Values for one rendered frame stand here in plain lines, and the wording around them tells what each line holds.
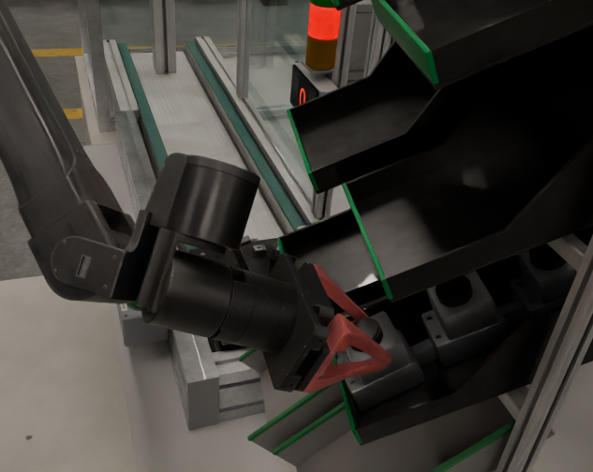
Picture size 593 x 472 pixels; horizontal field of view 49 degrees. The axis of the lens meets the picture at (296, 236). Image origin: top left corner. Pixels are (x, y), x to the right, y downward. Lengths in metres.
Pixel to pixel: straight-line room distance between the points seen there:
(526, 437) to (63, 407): 0.69
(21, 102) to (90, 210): 0.11
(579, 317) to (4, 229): 2.70
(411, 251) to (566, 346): 0.13
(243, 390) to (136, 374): 0.20
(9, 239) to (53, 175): 2.43
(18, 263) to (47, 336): 1.64
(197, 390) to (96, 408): 0.18
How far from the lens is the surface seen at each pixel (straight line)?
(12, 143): 0.56
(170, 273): 0.46
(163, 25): 1.97
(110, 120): 1.77
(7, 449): 1.03
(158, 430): 1.01
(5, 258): 2.84
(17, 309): 1.24
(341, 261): 0.72
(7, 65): 0.58
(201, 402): 0.96
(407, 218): 0.53
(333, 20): 1.08
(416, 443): 0.72
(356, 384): 0.58
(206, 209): 0.47
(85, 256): 0.49
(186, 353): 0.97
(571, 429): 1.13
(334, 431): 0.77
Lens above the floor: 1.65
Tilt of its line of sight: 35 degrees down
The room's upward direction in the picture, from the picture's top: 5 degrees clockwise
